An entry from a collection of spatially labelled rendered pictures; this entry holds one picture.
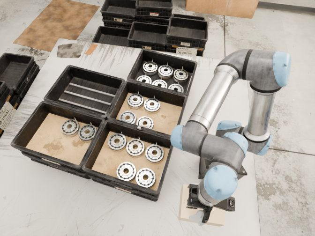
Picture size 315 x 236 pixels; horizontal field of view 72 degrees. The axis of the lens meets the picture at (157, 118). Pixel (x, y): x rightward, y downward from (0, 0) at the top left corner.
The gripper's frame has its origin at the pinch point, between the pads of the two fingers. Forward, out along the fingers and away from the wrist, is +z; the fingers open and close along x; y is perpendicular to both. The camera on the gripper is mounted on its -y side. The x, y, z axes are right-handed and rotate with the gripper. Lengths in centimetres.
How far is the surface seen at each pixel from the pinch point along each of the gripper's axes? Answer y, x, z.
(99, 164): 51, -17, 26
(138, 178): 28.1, -12.2, 23.6
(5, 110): 151, -61, 66
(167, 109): 19, -58, 27
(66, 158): 69, -18, 26
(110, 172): 44, -14, 26
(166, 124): 18, -48, 27
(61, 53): 111, -106, 38
